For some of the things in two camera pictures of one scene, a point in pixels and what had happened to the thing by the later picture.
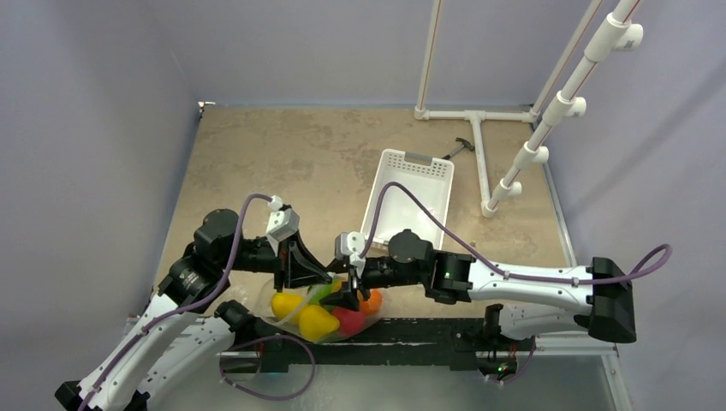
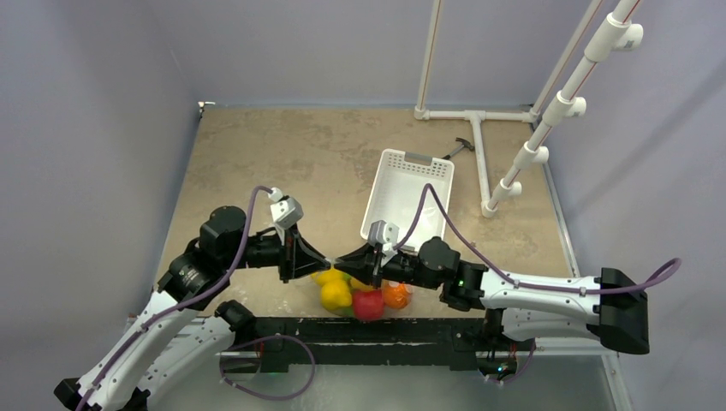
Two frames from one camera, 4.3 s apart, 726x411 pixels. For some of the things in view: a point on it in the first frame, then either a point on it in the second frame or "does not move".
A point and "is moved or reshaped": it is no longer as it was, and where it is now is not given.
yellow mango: (283, 304) is moved or reshaped
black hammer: (466, 144) does not move
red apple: (351, 321) -> (368, 304)
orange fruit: (373, 303) -> (396, 294)
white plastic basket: (399, 209) does not move
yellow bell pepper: (315, 322) is moved or reshaped
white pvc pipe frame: (615, 33) does not move
